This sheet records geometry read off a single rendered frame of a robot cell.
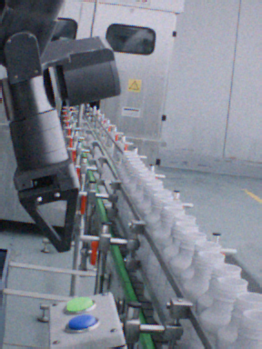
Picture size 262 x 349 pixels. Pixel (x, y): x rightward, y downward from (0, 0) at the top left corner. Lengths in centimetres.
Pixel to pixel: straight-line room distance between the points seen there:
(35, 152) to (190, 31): 1052
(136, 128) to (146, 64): 52
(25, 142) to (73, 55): 10
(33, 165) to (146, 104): 482
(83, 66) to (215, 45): 1057
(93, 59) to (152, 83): 481
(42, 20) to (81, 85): 9
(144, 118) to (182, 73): 567
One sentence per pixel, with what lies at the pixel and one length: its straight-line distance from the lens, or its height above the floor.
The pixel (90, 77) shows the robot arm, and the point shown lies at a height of 137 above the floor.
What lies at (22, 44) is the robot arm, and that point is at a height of 140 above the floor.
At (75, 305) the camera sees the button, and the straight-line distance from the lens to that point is 78.
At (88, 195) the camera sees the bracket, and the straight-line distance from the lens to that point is 170.
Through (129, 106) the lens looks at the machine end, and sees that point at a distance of 552.
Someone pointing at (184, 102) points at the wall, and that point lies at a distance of 1119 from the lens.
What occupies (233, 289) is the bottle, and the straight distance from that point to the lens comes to 78.
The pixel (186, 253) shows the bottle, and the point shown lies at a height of 114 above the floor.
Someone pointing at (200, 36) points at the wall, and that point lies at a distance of 1124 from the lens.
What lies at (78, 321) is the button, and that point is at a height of 112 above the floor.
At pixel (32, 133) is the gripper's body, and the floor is 131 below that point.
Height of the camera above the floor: 138
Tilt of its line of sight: 9 degrees down
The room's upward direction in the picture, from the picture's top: 8 degrees clockwise
